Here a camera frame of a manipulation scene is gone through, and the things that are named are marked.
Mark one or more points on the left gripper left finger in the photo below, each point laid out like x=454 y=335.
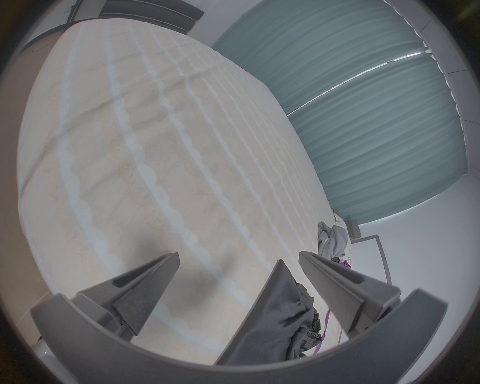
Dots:
x=138 y=296

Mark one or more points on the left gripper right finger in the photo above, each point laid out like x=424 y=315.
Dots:
x=347 y=296

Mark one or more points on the black T-shirt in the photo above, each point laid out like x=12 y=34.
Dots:
x=277 y=322

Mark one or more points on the bed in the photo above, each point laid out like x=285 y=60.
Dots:
x=150 y=150

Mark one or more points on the purple satin garment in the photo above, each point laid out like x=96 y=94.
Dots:
x=345 y=264

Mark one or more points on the black glossy garment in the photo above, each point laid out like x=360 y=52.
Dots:
x=337 y=259

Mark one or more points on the grey garment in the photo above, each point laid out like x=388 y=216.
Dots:
x=333 y=240

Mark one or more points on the grey bedside table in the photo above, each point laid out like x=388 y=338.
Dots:
x=352 y=227

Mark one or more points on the white printed pillow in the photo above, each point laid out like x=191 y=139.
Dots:
x=339 y=221

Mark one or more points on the blue-green curtain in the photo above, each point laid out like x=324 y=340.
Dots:
x=318 y=48
x=386 y=150

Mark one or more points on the black chest of drawers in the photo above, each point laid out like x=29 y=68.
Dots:
x=157 y=11

